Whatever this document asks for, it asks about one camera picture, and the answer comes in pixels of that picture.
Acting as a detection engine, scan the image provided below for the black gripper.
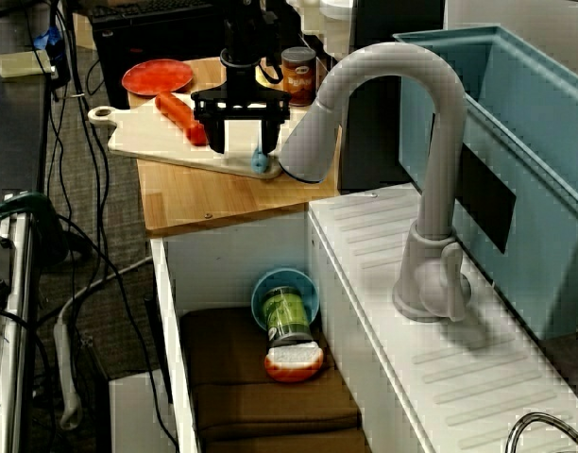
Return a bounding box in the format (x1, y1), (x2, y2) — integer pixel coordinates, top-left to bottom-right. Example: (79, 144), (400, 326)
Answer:
(190, 70), (293, 156)

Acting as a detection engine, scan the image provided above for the blue handled toy knife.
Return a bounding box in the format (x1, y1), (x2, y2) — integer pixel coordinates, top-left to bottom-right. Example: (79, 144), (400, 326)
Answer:
(249, 141), (272, 175)

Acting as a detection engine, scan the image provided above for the red toy sausage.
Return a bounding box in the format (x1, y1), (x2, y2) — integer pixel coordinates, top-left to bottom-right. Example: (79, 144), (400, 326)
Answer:
(155, 91), (210, 146)

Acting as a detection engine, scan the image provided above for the orange beans can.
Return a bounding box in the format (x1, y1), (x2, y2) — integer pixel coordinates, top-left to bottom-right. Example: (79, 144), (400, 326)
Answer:
(280, 45), (317, 108)

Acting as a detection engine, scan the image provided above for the light wooden cutting board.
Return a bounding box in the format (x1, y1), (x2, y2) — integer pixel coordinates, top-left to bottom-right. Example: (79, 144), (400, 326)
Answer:
(87, 92), (314, 179)

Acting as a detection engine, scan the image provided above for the red plate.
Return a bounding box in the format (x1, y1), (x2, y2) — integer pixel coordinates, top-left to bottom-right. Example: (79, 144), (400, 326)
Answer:
(121, 58), (195, 95)

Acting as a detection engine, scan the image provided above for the black vertical panel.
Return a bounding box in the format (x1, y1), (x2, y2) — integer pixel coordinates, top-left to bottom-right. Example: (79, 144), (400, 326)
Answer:
(338, 0), (447, 193)

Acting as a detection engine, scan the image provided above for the tall clear white-lidded container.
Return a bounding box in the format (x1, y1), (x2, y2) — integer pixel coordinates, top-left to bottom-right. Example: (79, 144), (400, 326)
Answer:
(319, 0), (356, 53)

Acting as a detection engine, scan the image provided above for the blue bowl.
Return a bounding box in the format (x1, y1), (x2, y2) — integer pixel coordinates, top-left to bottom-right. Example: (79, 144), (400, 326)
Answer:
(250, 267), (321, 331)

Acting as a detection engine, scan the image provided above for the green can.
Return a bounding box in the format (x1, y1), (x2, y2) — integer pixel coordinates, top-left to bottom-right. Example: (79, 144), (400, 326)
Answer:
(260, 286), (314, 344)

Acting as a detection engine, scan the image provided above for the grey toy faucet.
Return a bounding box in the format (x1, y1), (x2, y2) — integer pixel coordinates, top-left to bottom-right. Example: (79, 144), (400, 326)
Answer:
(278, 41), (473, 323)

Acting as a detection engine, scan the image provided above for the green clamp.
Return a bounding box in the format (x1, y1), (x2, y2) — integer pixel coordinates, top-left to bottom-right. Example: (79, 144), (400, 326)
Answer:
(0, 189), (71, 265)

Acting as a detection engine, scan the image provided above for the dark grey desk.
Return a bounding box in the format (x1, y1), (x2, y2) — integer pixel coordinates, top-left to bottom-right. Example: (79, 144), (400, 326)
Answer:
(0, 8), (52, 209)

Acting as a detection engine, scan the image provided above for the orange white toy sushi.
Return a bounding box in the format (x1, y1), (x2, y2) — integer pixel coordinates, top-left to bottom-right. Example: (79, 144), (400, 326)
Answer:
(263, 340), (326, 383)

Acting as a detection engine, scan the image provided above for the brown cloth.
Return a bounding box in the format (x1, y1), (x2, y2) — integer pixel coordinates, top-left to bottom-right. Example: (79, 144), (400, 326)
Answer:
(178, 306), (370, 453)

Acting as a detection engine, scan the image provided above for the white toy sink unit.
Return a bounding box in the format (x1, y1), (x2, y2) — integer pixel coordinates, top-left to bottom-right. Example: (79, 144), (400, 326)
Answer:
(149, 182), (578, 453)

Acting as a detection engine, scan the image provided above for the white box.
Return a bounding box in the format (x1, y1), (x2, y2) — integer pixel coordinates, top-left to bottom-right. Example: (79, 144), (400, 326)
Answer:
(108, 370), (177, 453)

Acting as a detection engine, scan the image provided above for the blue plastic bin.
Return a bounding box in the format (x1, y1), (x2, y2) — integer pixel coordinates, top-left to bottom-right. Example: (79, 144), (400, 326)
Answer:
(392, 24), (578, 341)

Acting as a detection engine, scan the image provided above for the steel pot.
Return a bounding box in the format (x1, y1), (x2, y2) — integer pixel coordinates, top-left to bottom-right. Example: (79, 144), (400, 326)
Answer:
(504, 411), (578, 453)

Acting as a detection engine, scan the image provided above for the grey power cord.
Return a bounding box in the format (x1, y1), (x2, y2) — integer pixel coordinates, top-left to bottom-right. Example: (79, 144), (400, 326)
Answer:
(57, 256), (154, 327)

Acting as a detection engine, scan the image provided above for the black cable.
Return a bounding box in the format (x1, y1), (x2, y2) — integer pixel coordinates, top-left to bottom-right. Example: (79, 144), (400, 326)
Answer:
(55, 212), (181, 453)

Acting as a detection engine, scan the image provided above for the aluminium frame rail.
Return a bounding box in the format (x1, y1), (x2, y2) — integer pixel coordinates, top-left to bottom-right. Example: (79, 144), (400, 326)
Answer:
(0, 188), (40, 453)

